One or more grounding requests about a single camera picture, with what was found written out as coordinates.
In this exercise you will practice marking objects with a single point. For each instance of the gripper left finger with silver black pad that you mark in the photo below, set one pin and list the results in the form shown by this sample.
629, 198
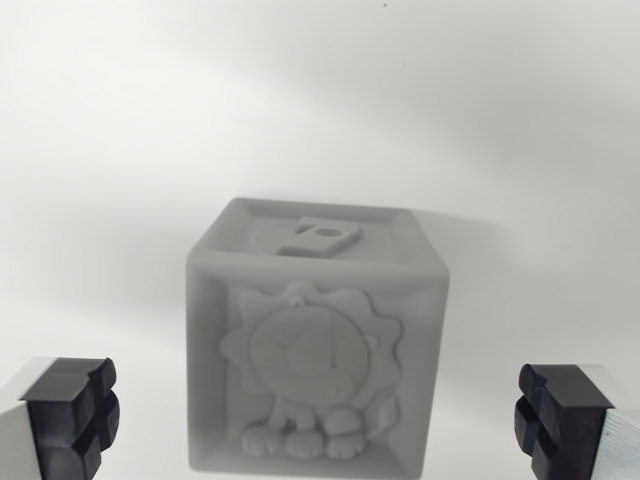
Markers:
55, 425

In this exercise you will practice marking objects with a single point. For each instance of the gripper right finger with silver black pad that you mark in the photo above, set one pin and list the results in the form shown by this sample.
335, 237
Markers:
575, 425

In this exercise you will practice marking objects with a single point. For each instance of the grey lion cube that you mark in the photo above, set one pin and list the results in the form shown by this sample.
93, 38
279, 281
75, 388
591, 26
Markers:
315, 350

